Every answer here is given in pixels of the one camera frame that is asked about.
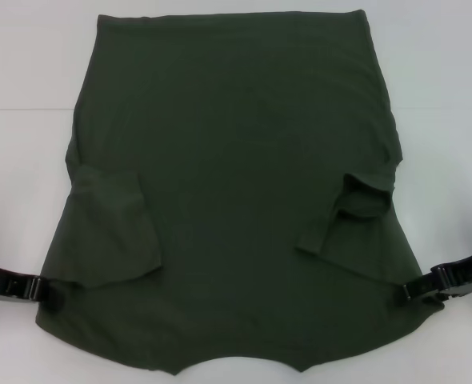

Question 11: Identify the dark green t-shirt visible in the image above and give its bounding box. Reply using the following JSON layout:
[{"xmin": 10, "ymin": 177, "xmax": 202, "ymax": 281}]
[{"xmin": 35, "ymin": 10, "xmax": 447, "ymax": 375}]

